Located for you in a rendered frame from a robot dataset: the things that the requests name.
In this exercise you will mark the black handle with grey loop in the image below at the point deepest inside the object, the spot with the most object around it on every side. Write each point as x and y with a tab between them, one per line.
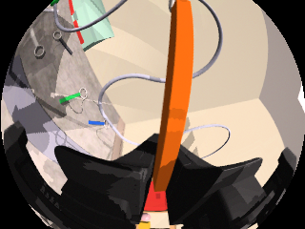
63	43

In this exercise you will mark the white hoop with green handle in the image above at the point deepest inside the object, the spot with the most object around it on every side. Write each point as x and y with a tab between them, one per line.
72	96

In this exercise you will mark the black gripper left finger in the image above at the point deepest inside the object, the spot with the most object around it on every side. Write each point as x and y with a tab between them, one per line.
128	177

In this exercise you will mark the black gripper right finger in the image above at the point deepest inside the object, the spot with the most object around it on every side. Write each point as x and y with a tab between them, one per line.
194	180

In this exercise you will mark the orange handle with grey loop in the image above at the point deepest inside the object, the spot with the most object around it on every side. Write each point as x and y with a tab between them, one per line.
176	93

